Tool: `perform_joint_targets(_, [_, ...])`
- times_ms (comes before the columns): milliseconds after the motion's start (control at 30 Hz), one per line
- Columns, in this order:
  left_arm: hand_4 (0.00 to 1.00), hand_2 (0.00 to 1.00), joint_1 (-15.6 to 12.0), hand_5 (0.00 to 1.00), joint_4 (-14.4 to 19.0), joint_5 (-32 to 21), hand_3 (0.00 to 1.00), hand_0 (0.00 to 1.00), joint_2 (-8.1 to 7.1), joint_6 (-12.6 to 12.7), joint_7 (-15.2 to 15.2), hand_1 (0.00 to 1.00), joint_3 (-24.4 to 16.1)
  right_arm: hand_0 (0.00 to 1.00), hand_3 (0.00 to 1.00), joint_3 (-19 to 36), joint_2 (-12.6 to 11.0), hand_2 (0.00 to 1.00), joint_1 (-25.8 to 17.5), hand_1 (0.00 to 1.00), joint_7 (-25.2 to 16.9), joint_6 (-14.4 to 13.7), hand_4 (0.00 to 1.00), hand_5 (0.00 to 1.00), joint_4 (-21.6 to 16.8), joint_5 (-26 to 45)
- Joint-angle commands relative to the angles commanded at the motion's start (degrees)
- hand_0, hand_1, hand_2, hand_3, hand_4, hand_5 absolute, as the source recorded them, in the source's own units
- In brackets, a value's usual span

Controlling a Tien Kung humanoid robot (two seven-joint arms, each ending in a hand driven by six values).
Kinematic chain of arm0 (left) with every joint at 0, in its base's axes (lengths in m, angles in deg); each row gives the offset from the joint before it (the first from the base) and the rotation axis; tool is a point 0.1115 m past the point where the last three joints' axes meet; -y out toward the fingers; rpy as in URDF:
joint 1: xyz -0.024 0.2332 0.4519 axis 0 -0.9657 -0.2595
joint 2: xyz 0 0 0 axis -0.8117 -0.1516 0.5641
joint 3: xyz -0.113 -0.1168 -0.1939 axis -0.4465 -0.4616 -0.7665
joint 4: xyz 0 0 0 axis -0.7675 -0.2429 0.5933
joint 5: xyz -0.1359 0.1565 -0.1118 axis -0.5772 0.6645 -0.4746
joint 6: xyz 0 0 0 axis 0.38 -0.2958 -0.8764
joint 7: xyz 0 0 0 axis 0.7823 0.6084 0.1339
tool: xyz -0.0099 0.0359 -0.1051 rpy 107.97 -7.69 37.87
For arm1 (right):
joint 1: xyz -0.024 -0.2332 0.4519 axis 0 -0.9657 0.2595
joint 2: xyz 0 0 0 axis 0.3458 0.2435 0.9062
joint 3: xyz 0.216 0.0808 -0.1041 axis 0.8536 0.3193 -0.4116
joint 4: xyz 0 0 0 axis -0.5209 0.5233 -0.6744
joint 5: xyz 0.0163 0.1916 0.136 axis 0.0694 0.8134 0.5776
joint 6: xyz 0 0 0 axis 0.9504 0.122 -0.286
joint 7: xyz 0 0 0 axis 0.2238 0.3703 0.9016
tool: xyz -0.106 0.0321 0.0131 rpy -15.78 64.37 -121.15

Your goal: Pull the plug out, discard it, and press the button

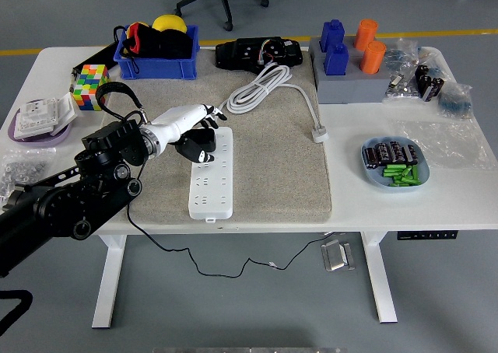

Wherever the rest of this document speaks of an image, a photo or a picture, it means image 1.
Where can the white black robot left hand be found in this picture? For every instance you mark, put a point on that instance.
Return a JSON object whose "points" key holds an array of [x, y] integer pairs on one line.
{"points": [[177, 121]]}

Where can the white power strip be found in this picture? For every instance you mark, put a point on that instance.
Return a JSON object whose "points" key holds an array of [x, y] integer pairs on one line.
{"points": [[218, 189]]}

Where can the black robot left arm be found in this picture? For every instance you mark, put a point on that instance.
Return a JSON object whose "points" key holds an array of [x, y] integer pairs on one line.
{"points": [[70, 201]]}

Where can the blue plastic bin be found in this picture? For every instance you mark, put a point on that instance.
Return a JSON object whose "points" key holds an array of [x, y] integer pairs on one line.
{"points": [[155, 69]]}

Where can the black red cloth bag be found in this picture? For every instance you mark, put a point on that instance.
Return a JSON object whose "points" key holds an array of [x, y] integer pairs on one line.
{"points": [[171, 44]]}

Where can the black electronic device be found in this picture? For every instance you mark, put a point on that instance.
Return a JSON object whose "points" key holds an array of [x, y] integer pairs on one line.
{"points": [[241, 55]]}

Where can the multicolour puzzle cube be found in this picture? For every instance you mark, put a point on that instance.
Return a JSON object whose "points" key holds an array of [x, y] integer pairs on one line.
{"points": [[91, 86]]}

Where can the yellow ball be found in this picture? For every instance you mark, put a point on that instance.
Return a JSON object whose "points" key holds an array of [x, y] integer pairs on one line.
{"points": [[167, 22]]}

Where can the black flat box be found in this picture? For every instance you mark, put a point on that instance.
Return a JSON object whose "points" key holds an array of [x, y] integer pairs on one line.
{"points": [[97, 55]]}

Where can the grey-brown mat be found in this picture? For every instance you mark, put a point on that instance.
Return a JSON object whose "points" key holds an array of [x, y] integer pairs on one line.
{"points": [[272, 174]]}

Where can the purple tray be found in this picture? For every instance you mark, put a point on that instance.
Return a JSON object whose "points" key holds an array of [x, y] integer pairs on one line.
{"points": [[39, 142]]}

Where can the clear bag of metal nuts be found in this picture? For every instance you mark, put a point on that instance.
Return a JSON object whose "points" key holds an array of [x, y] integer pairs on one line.
{"points": [[19, 170]]}

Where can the blue bottle block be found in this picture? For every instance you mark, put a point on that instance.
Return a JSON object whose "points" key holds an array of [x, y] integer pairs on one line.
{"points": [[336, 61], [332, 34]]}

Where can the white table leg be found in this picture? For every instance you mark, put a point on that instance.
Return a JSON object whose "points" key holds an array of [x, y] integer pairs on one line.
{"points": [[379, 283], [109, 283]]}

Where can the grey block holder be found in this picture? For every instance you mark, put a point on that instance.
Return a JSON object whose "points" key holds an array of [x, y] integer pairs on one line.
{"points": [[350, 88]]}

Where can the dark capacitor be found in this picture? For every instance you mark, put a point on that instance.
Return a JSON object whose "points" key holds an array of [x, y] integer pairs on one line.
{"points": [[383, 153], [411, 154], [370, 156], [397, 152]]}

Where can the light blue tray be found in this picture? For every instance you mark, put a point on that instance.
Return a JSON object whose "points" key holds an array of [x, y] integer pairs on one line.
{"points": [[373, 180]]}

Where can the orange cylinder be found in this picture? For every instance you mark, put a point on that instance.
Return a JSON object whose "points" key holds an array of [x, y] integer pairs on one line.
{"points": [[365, 34], [372, 57]]}

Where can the metal foot pedal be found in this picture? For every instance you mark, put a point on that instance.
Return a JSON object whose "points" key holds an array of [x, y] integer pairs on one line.
{"points": [[336, 256]]}

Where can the clear bag of metal parts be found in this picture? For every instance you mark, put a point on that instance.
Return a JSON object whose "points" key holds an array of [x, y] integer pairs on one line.
{"points": [[400, 90]]}

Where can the green cylinder pile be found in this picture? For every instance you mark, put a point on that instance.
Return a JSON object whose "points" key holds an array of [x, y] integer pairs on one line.
{"points": [[400, 175]]}

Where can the clear bag of blue parts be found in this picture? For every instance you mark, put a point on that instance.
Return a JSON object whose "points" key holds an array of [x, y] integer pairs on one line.
{"points": [[398, 55], [455, 100]]}

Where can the bag of black capacitors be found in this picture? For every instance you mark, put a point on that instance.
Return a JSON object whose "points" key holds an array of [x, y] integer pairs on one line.
{"points": [[428, 84]]}

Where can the empty clear plastic bag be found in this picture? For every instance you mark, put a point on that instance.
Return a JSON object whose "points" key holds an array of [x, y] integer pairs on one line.
{"points": [[447, 143]]}

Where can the black desk control panel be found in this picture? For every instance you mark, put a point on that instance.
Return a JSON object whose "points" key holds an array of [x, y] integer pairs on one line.
{"points": [[427, 235]]}

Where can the white wall socket panel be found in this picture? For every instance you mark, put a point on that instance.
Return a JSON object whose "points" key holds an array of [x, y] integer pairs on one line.
{"points": [[35, 116], [66, 110]]}

